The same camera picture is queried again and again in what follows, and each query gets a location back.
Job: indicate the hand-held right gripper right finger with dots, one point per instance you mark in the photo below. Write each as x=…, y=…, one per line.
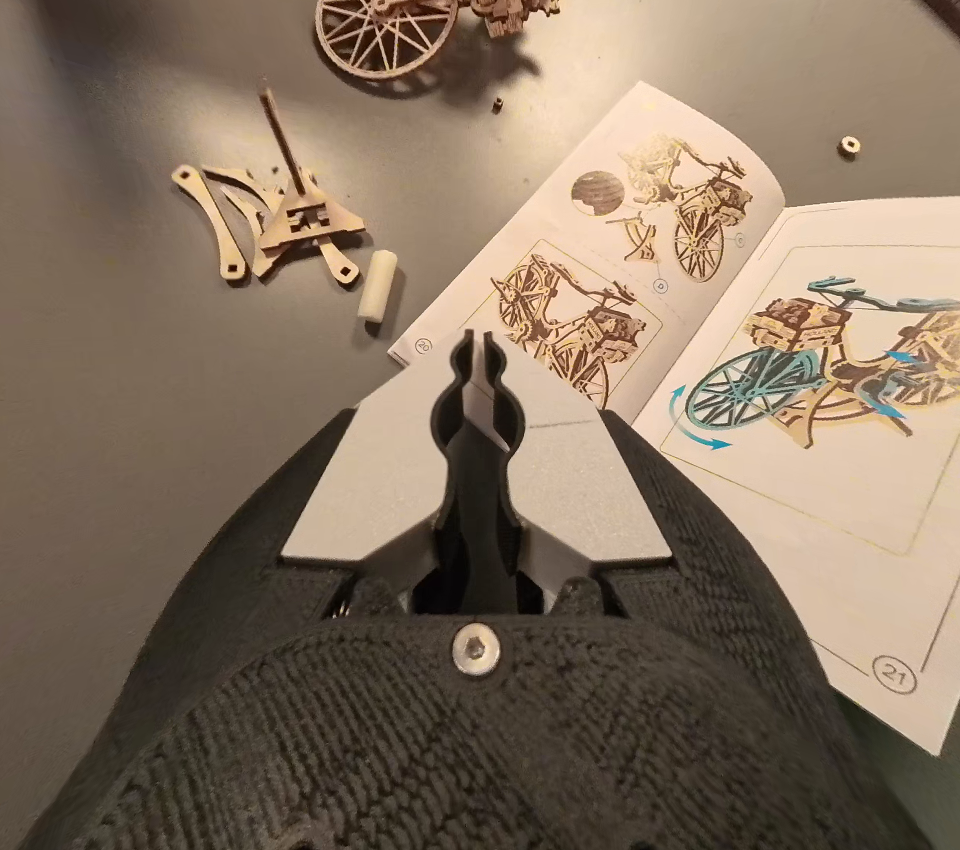
x=585, y=490

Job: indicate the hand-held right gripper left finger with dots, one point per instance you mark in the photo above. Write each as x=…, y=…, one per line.
x=375, y=482

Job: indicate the curved wooden strip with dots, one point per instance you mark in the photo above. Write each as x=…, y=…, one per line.
x=341, y=263
x=212, y=224

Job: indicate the white instruction booklet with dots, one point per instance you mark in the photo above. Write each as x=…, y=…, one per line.
x=825, y=527

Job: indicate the triangular wooden part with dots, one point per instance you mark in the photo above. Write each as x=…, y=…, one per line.
x=349, y=220

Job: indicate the notched wooden arc part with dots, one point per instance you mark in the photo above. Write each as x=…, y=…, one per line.
x=240, y=179
x=241, y=214

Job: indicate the white wax stick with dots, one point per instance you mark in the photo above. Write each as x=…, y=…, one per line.
x=379, y=284

